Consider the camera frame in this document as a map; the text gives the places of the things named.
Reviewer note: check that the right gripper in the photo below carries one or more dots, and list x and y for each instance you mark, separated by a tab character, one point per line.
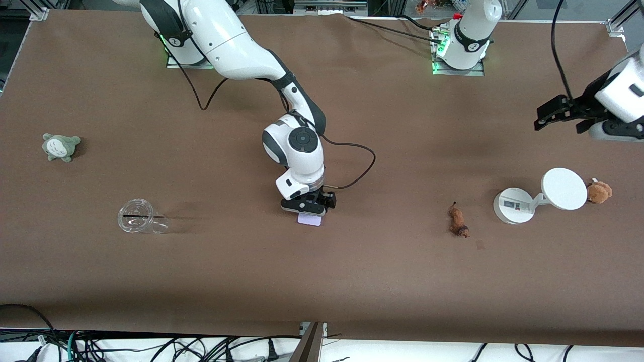
323	198

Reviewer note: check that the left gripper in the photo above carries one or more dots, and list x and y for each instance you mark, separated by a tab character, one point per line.
583	104

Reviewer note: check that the white notepad card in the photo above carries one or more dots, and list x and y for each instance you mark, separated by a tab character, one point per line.
309	220

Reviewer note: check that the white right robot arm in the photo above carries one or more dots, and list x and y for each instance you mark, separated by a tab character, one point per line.
226	40

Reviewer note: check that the brown table cover sheet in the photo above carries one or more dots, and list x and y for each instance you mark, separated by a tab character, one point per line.
322	276

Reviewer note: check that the brown plush toy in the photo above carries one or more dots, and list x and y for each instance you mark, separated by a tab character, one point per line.
598	192

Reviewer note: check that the black power plug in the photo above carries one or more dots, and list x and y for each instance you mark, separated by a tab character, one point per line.
272	352

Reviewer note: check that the orange toy figure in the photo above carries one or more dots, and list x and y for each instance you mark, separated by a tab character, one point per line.
422	6

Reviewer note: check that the clear glass mug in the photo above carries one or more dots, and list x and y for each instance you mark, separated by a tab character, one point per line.
135	216

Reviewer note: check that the grey owl plush toy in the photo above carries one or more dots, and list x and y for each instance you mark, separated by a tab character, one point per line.
60	147

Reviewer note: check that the metal corner bracket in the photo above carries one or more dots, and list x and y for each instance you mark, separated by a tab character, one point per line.
616	26
37	14

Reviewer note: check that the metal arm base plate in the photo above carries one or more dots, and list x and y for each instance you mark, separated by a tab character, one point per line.
173	64
475	73

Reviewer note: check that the aluminium profile post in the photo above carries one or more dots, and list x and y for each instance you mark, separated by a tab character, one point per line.
309	347

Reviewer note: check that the silver frame rail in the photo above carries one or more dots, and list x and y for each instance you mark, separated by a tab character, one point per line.
329	6

